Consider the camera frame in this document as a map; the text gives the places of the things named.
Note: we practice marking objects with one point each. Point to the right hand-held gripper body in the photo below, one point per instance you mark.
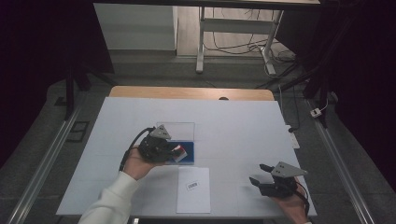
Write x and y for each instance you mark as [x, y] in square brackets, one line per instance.
[280, 186]

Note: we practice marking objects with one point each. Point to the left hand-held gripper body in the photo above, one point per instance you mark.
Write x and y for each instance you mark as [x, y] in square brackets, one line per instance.
[154, 147]

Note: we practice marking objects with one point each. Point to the red and white stamp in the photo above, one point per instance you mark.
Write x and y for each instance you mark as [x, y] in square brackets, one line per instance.
[182, 155]

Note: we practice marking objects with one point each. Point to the blue ink pad clear-lid box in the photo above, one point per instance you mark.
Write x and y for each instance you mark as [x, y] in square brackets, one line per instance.
[189, 149]

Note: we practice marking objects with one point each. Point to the person's left hand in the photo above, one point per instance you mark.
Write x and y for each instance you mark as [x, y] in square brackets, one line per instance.
[137, 165]

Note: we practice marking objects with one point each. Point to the person's right hand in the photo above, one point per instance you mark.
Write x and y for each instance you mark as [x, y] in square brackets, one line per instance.
[294, 207]

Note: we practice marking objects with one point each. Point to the white power strip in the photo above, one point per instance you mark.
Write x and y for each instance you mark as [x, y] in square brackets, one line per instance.
[293, 140]

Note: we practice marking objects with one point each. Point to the large white table board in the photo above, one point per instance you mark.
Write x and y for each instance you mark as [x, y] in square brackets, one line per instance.
[236, 130]

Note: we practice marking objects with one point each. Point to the white paper sheet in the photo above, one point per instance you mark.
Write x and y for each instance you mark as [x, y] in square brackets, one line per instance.
[193, 199]

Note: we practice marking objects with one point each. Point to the wooden table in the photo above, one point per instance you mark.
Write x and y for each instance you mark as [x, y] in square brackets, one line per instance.
[174, 92]

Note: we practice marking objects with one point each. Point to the small white adapter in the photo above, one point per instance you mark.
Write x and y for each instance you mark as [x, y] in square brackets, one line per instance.
[315, 113]

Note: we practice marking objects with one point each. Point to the black tripod stand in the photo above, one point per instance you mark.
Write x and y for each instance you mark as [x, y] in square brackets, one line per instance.
[69, 93]
[314, 84]

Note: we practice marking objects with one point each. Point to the small black floor plate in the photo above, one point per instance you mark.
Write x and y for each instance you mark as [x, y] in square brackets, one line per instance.
[60, 101]

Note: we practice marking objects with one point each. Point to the white cabinet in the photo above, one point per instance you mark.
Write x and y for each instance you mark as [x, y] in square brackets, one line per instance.
[137, 28]

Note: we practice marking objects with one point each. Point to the dark curtain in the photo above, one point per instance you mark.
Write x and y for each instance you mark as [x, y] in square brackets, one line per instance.
[34, 62]
[364, 77]

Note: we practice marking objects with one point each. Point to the white-framed desk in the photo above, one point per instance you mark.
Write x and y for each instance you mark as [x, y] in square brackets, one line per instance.
[236, 26]

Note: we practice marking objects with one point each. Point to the aluminium floor rail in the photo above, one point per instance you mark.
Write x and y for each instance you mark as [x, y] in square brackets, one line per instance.
[46, 161]
[339, 161]

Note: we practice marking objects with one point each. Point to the black floor socket frame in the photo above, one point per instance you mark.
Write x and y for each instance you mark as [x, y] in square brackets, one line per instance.
[77, 131]

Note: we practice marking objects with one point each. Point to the metal frame stand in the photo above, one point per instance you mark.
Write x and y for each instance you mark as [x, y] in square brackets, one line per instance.
[230, 48]

